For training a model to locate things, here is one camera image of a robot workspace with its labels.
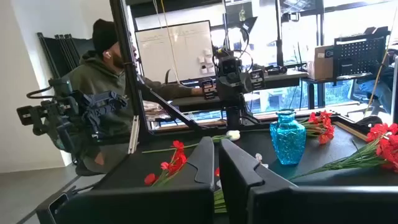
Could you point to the folded black stands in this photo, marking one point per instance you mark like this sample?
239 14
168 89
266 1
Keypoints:
62 56

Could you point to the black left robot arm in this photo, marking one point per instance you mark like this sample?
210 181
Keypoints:
233 115

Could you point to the blue glass vase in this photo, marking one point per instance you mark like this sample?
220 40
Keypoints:
287 143

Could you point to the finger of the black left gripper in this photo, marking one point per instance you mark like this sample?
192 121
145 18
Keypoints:
257 80
209 88

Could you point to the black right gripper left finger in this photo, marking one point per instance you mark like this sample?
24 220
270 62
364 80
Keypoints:
199 205

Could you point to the white flower with long stem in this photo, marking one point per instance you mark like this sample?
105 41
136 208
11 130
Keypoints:
233 135

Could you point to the dark background desk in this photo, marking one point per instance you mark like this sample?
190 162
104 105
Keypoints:
286 77

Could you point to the white whiteboard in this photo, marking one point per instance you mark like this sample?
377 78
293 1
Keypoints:
186 49

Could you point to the red artificial flower bunch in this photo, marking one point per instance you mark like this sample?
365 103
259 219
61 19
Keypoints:
179 158
326 135
385 146

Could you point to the black textured table mat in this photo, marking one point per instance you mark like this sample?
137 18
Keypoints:
317 161

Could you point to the black pegboard panel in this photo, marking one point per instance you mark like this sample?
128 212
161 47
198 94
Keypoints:
357 56

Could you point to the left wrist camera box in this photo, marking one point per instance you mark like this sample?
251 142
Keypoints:
229 67

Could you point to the cardboard box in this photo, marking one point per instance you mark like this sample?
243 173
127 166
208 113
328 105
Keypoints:
320 63

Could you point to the black aluminium table frame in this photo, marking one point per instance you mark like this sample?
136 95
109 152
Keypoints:
127 62

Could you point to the person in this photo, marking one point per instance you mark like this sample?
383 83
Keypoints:
99 77

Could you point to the white artificial flower bunch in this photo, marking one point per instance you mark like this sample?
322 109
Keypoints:
258 157

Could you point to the grey desk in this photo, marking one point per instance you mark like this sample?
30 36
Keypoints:
192 101

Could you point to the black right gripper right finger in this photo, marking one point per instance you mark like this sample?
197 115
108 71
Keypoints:
242 193

